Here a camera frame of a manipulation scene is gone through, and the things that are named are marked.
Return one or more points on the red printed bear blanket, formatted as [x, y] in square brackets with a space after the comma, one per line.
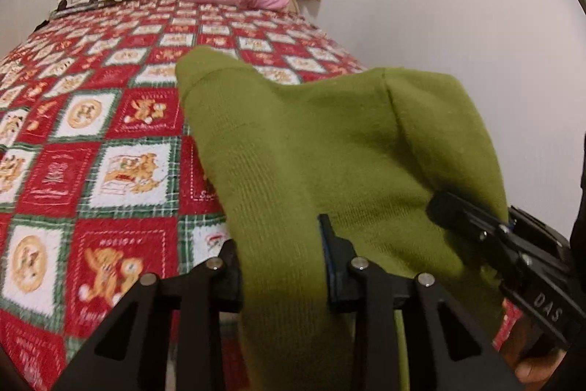
[91, 143]

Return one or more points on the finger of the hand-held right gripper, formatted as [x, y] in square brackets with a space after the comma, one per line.
[462, 214]

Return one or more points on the person's right hand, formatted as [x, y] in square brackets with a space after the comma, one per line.
[540, 368]

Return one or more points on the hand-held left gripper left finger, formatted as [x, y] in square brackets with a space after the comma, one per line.
[229, 281]

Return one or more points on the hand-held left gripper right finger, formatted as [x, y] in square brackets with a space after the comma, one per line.
[326, 245]

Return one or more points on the green knitted sweater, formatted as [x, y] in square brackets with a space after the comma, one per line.
[320, 153]

